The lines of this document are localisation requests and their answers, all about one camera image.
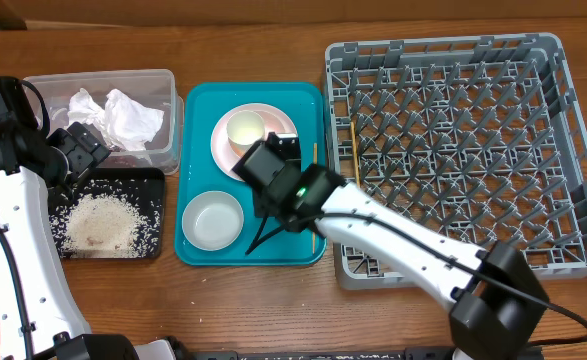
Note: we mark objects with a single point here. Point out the black plastic tray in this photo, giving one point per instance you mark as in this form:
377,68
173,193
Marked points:
153,190

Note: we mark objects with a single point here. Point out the white bowl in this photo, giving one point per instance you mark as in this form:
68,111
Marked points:
212,221

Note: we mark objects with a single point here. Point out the white rice pile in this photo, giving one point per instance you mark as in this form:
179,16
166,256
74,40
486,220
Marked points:
103,225

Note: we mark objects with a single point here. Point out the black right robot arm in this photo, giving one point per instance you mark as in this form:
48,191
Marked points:
493,299

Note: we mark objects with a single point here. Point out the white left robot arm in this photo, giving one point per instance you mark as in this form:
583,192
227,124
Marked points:
39,318

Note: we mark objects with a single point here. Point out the clear plastic bin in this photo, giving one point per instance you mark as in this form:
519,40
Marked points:
153,88

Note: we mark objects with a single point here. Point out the pink small bowl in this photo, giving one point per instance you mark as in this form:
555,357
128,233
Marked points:
272,123

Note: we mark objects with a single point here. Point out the teal serving tray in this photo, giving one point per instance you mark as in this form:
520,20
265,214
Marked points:
205,105

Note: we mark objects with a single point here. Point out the cardboard backdrop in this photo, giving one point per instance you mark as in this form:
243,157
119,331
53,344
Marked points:
19,14

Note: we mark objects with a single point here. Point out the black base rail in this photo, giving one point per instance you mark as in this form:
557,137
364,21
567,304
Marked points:
411,353

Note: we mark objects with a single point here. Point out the cream cup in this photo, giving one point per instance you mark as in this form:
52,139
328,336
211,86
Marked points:
243,129

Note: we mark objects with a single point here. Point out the wooden chopstick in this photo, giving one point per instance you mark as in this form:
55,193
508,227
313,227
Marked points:
354,141
315,155

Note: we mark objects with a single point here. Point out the grey dish rack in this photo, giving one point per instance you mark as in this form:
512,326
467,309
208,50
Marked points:
479,138

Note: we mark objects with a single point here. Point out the red snack wrapper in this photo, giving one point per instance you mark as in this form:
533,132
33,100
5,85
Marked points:
125,159

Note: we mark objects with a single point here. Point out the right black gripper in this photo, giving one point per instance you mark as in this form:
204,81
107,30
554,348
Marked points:
269,204

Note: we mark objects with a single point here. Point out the pink plate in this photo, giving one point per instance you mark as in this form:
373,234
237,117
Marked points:
223,155

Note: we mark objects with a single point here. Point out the white napkin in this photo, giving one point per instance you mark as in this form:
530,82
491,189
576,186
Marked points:
122,121

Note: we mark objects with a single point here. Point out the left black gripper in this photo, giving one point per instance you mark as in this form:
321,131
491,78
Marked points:
84,149

